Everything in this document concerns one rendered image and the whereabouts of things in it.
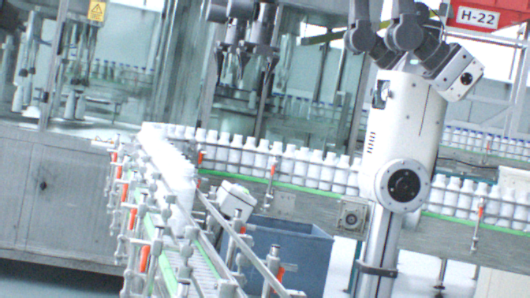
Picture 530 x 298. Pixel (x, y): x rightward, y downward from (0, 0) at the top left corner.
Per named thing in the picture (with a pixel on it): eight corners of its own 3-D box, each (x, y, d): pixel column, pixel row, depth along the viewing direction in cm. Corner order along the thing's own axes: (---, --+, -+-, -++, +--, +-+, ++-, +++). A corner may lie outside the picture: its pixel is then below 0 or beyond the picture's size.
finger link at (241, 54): (261, 83, 269) (268, 47, 268) (234, 78, 268) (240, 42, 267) (257, 83, 276) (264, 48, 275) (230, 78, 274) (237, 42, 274)
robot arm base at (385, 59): (386, 76, 320) (411, 47, 321) (366, 59, 319) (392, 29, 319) (378, 76, 329) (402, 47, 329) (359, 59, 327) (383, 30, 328)
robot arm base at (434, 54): (452, 46, 285) (423, 79, 284) (431, 26, 284) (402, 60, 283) (464, 45, 276) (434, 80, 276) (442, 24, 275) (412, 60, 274)
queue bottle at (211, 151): (209, 169, 451) (216, 132, 450) (197, 166, 453) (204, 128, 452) (215, 169, 456) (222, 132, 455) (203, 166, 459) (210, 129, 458)
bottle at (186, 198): (162, 236, 242) (176, 165, 241) (158, 231, 248) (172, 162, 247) (188, 240, 244) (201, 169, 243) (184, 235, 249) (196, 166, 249)
